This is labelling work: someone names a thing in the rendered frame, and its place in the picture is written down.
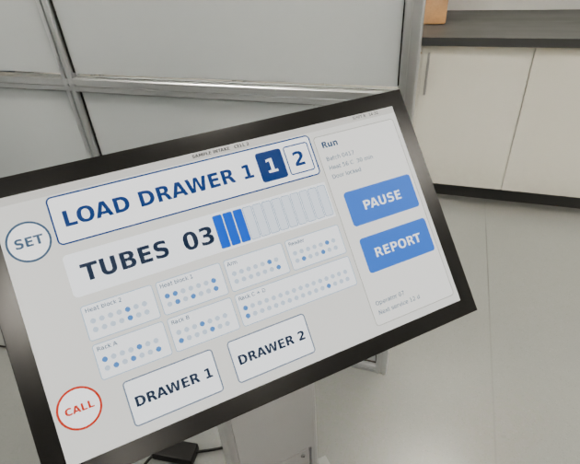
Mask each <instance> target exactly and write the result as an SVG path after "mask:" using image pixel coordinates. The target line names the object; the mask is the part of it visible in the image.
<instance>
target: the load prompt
mask: <svg viewBox="0 0 580 464"><path fill-rule="evenodd" d="M320 174H321V171H320V168H319V163H318V160H317V158H316V155H315V153H314V150H313V147H312V144H311V142H310V139H309V136H308V134H305V135H301V136H298V137H294V138H290V139H286V140H282V141H278V142H274V143H270V144H267V145H260V146H256V147H252V148H248V149H244V150H240V151H237V152H233V153H229V154H225V155H221V156H217V157H210V158H206V159H203V160H199V161H195V162H191V163H187V164H183V165H179V166H176V167H172V168H164V169H161V170H157V171H153V172H149V173H146V174H142V175H138V176H133V177H130V178H126V179H122V180H115V181H112V182H108V183H103V184H100V185H96V186H92V187H88V188H85V189H81V190H76V191H70V192H66V193H62V194H58V195H54V196H51V197H46V198H43V199H44V202H45V204H46V208H47V211H48V214H49V217H50V220H51V223H52V228H53V232H54V235H55V237H56V240H57V244H58V247H61V246H64V245H68V244H72V243H75V242H78V241H81V240H85V239H89V238H94V237H97V236H101V235H105V234H108V233H111V232H114V231H118V230H122V229H125V228H128V227H131V226H138V225H141V224H144V223H148V222H151V221H155V220H157V219H161V218H165V217H168V216H172V215H177V214H181V213H184V212H188V211H190V210H194V209H198V208H201V207H205V206H207V205H211V204H215V203H221V202H223V201H227V200H231V199H234V198H237V197H240V196H244V195H248V194H251V193H254V192H257V191H264V190H267V189H270V188H273V187H277V186H281V185H284V184H287V183H290V182H294V181H298V180H303V179H306V178H310V177H314V176H317V175H320Z"/></svg>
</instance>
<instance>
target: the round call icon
mask: <svg viewBox="0 0 580 464"><path fill-rule="evenodd" d="M49 399H50V402H51V405H52V410H53V413H54V416H55V420H56V422H57V425H58V429H59V432H60V435H61V438H62V440H63V439H66V438H67V437H70V436H72V435H76V434H79V433H81V432H83V431H86V430H87V429H90V428H92V427H95V426H97V425H100V424H102V423H105V422H107V421H109V420H110V419H109V416H108V413H107V410H106V407H105V404H104V400H103V398H102V395H101V392H100V388H99V383H98V381H97V378H96V377H95V378H93V379H90V380H88V381H86V382H83V383H80V384H78V385H75V386H72V387H71V388H68V389H64V390H61V391H58V392H56V393H53V394H51V395H49Z"/></svg>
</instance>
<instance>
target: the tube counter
mask: <svg viewBox="0 0 580 464"><path fill-rule="evenodd" d="M334 216H336V214H335V212H334V209H333V206H332V203H331V198H330V196H329V194H328V191H327V188H326V185H325V182H322V183H318V184H315V185H311V186H308V187H305V188H302V189H298V190H295V191H289V192H286V193H282V194H279V195H275V196H273V197H269V198H266V199H262V200H259V201H256V202H253V203H247V204H243V205H241V206H237V207H234V208H230V209H227V210H224V211H221V212H217V213H214V214H210V215H205V216H202V217H198V218H195V219H192V220H189V221H185V222H181V223H178V224H175V227H176V229H177V232H178V235H179V239H180V244H181V246H182V249H183V252H184V255H185V258H186V261H187V262H191V261H196V260H199V259H201V258H204V257H208V256H211V255H214V254H216V253H219V252H222V251H226V250H229V249H233V248H236V247H240V246H243V245H246V244H249V243H251V242H254V241H258V240H261V239H264V238H268V237H271V236H275V235H278V234H281V233H284V232H286V231H289V230H293V229H296V228H299V227H302V226H306V225H310V224H313V223H316V222H318V221H321V220H324V219H328V218H331V217H334Z"/></svg>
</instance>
